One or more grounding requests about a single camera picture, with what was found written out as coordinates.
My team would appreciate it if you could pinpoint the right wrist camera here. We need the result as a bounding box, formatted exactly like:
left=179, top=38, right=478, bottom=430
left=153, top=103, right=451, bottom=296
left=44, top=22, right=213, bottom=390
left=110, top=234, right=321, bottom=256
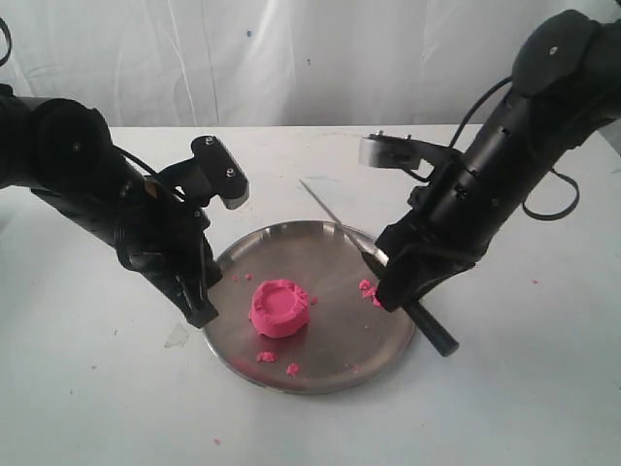
left=358, top=131, right=461, bottom=183

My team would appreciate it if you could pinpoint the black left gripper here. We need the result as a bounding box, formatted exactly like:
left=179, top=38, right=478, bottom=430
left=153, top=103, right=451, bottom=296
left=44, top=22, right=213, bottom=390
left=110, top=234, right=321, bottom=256
left=114, top=199, right=222, bottom=328

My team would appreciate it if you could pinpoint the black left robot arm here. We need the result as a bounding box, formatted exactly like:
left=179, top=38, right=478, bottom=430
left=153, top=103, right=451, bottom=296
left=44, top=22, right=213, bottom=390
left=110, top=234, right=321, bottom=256
left=1, top=84, right=222, bottom=328

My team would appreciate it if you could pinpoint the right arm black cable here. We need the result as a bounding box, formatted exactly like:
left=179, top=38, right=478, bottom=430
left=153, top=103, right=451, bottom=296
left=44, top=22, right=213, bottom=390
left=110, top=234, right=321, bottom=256
left=448, top=80, right=581, bottom=222

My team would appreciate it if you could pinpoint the pink dough lump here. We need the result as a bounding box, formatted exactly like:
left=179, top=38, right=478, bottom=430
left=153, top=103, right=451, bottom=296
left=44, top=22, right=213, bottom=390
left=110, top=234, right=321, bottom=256
left=248, top=279, right=311, bottom=339

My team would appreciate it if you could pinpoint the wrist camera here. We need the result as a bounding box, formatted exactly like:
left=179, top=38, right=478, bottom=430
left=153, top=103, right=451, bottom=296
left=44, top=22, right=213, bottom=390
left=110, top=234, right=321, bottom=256
left=358, top=131, right=461, bottom=183
left=162, top=135, right=250, bottom=211

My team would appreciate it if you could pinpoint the black knife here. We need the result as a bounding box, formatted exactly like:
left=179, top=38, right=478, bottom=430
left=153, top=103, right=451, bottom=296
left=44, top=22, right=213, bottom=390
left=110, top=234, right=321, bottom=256
left=300, top=180, right=460, bottom=357

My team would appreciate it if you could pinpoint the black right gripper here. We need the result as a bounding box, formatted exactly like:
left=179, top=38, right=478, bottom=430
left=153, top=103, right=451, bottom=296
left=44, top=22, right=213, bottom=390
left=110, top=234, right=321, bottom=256
left=376, top=213, right=489, bottom=311

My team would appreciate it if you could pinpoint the pink sand crumb pile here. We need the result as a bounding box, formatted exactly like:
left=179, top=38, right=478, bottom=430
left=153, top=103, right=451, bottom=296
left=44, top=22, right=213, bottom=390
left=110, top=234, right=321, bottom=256
left=358, top=279, right=381, bottom=308

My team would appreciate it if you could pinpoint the round steel tray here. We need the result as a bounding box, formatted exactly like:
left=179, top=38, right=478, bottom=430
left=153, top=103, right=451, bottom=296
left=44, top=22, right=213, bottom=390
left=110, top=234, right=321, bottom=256
left=203, top=220, right=415, bottom=394

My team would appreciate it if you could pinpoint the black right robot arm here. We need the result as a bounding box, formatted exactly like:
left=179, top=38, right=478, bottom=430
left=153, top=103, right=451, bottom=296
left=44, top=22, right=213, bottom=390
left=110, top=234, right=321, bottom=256
left=376, top=10, right=620, bottom=311

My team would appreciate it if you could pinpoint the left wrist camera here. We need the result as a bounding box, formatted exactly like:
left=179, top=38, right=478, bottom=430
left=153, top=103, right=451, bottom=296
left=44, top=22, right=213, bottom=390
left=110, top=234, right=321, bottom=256
left=162, top=135, right=250, bottom=211

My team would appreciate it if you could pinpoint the white backdrop cloth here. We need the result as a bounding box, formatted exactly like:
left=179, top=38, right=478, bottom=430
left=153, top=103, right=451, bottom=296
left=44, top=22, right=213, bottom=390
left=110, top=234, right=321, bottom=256
left=1, top=1, right=620, bottom=126

